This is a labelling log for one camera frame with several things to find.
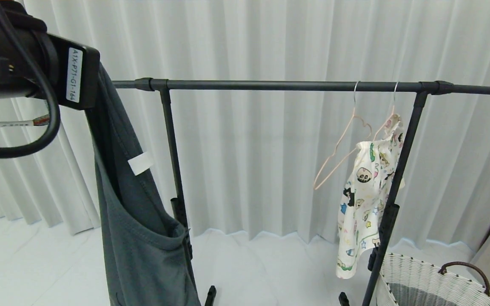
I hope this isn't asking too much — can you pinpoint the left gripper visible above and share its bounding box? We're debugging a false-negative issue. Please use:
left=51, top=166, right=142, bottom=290
left=0, top=21, right=101, bottom=111

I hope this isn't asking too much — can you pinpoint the dark grey garment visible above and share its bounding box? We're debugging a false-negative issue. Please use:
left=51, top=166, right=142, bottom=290
left=84, top=64, right=203, bottom=306

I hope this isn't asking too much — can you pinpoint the pink clothes hanger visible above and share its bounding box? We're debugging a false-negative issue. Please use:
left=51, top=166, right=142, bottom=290
left=313, top=81, right=373, bottom=190
left=373, top=82, right=403, bottom=141

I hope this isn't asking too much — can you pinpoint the cream printed garment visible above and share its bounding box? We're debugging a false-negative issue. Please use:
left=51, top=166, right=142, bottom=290
left=336, top=114, right=405, bottom=280

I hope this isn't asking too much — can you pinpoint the black clothes rack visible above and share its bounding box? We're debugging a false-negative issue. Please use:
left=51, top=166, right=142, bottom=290
left=111, top=78, right=490, bottom=306

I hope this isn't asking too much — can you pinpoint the white laundry basket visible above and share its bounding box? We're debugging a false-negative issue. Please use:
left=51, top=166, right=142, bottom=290
left=375, top=253, right=490, bottom=306

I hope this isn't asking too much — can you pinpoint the white curtain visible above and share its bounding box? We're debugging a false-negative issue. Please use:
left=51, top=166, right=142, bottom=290
left=0, top=0, right=490, bottom=251

